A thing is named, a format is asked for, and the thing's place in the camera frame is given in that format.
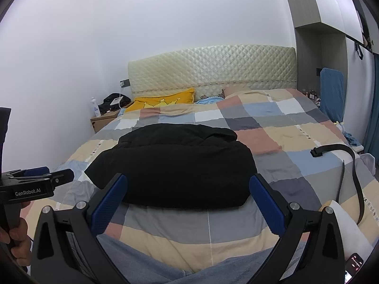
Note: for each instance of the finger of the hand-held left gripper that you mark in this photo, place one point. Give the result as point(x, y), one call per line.
point(62, 177)
point(37, 171)

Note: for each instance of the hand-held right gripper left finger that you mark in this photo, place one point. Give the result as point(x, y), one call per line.
point(108, 204)

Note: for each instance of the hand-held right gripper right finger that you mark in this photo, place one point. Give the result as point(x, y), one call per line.
point(268, 204)

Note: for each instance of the black jacket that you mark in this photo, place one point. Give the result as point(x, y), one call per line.
point(177, 165)

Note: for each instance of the person's left hand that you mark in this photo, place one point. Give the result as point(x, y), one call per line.
point(23, 251)

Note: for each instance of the checkered patchwork blanket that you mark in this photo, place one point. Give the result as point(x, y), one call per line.
point(281, 159)

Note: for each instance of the blue jeans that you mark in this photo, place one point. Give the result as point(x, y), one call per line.
point(133, 260)

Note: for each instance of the wooden nightstand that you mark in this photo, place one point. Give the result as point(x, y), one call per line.
point(102, 121)

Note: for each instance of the white plastic bottle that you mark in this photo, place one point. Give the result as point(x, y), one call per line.
point(95, 109)

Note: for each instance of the black bag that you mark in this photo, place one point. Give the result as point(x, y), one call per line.
point(108, 103)

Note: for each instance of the white cloth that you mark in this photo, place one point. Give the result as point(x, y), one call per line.
point(349, 236)

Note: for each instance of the black belt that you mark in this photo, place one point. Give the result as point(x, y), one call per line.
point(353, 159)

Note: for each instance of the black smartphone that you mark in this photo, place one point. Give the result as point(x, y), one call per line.
point(352, 267)

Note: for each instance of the white plush toy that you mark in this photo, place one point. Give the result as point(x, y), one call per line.
point(340, 126)

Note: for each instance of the yellow pillow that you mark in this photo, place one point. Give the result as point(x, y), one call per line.
point(160, 102)

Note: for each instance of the row of small bottles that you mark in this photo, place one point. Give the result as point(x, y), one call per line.
point(311, 96)

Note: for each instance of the light blue cloth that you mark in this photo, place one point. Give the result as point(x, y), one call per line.
point(210, 100)

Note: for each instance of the blue cloth cover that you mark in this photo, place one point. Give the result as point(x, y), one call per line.
point(331, 94)

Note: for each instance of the blue curtain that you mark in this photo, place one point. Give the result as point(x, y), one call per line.
point(372, 118)

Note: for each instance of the cream quilted headboard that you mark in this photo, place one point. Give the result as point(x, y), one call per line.
point(207, 65)

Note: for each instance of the dark wall socket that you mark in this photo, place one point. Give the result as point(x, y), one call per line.
point(125, 82)

